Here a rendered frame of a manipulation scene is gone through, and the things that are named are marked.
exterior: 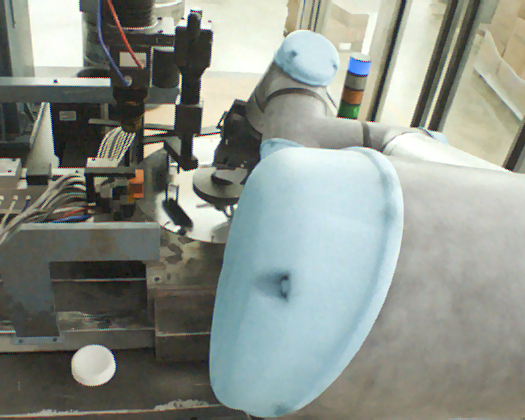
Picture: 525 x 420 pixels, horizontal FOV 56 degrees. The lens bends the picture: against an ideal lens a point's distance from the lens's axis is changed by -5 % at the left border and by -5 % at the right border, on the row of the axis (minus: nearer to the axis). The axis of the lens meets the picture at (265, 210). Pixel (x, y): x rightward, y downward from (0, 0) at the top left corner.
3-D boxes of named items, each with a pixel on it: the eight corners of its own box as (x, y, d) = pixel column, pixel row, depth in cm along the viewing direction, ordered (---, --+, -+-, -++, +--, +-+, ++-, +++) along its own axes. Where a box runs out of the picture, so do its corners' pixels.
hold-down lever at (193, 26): (209, 11, 74) (190, 6, 74) (208, 17, 69) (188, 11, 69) (195, 62, 78) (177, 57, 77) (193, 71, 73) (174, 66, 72)
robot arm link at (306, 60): (281, 71, 57) (284, 15, 61) (250, 121, 67) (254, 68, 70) (345, 89, 59) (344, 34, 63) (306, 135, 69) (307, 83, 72)
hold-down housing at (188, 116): (205, 125, 87) (216, 6, 75) (203, 139, 83) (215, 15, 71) (172, 122, 87) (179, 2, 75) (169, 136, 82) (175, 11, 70)
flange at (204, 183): (224, 161, 102) (225, 150, 101) (265, 187, 97) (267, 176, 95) (179, 179, 95) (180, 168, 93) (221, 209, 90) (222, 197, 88)
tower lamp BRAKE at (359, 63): (364, 67, 104) (367, 53, 103) (372, 76, 101) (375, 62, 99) (343, 65, 103) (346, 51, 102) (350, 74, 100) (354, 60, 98)
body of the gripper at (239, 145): (214, 127, 84) (237, 85, 73) (264, 139, 86) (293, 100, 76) (209, 169, 81) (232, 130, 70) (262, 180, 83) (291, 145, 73)
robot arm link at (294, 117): (365, 179, 56) (362, 95, 60) (261, 167, 55) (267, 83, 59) (346, 208, 63) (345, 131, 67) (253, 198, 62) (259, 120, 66)
